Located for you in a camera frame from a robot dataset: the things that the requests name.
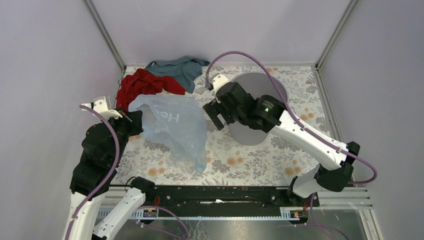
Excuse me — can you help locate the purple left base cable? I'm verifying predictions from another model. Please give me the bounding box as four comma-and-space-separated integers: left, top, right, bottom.
134, 205, 190, 240

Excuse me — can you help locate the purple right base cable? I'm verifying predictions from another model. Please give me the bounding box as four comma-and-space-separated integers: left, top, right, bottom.
299, 193, 349, 240

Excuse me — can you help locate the red cloth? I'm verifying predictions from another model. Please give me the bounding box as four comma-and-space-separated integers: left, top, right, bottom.
116, 68, 186, 111

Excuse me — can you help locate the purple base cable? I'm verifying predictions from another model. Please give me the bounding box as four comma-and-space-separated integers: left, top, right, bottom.
299, 193, 349, 240
134, 205, 190, 240

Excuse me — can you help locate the grey-blue cloth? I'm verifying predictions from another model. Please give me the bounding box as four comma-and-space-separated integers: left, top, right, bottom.
144, 55, 210, 94

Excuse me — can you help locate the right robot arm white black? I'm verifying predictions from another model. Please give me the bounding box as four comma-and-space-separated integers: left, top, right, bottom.
203, 80, 359, 206

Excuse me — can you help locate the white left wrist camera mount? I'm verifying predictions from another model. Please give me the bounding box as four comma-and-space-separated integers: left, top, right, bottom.
82, 95, 123, 120

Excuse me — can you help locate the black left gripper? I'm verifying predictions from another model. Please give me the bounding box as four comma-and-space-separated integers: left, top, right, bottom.
102, 105, 145, 163

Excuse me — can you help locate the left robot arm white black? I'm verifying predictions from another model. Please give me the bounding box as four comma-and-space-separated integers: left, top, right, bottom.
62, 109, 156, 240

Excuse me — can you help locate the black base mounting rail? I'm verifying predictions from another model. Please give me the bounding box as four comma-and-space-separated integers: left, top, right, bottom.
132, 180, 321, 218

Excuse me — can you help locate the light blue plastic trash bag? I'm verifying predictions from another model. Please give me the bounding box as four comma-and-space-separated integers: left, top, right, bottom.
128, 94, 208, 172

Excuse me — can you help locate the grey trash bin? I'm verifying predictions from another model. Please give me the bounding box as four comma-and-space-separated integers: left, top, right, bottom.
228, 72, 282, 147

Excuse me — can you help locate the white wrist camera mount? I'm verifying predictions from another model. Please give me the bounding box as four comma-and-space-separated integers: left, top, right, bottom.
82, 95, 123, 120
207, 74, 230, 93

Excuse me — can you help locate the aluminium corner frame post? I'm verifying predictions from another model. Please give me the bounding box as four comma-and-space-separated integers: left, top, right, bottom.
82, 0, 127, 74
315, 0, 359, 70

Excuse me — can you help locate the left aluminium corner frame post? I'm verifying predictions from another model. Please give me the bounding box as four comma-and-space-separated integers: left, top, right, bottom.
82, 0, 127, 74

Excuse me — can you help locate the right aluminium corner frame post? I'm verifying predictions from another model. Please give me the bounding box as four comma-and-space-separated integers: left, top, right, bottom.
315, 0, 359, 70

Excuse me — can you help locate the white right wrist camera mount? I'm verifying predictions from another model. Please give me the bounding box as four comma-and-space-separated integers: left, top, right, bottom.
207, 74, 230, 93

